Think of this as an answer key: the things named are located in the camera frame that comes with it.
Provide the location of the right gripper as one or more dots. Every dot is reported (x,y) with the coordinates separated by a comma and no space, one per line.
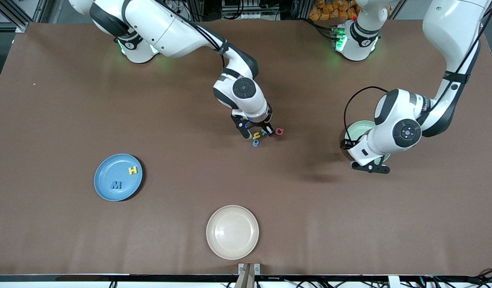
(261,124)

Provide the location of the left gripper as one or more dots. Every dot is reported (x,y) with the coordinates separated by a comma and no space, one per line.
(345,144)

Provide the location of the blue foam round letter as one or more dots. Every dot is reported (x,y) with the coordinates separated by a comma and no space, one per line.
(255,142)

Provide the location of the red foam round letter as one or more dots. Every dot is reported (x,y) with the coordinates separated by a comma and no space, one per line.
(279,131)

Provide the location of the blue foam letter W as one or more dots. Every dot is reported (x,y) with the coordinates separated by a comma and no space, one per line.
(116,185)

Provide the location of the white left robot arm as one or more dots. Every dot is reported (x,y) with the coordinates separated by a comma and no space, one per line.
(449,40)

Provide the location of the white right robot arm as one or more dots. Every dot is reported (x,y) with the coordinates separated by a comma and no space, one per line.
(170,28)

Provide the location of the green plate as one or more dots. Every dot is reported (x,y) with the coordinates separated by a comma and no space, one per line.
(359,130)

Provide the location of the cream plate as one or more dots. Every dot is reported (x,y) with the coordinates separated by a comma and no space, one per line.
(232,232)

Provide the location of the blue plate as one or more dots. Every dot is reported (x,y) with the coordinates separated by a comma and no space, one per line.
(110,172)

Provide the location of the white power strip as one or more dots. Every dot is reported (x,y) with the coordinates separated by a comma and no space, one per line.
(249,16)

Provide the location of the pile of orange packets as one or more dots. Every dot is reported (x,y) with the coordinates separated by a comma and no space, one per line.
(333,10)

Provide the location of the wooden stick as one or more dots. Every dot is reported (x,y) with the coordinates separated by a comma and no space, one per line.
(246,280)

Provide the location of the metal table edge bracket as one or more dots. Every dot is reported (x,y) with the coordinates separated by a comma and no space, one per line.
(249,268)

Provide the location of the metal corner bracket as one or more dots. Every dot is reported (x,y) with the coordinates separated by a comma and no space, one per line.
(20,28)

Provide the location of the aluminium frame profile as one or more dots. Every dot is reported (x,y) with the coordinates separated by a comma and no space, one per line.
(14,20)

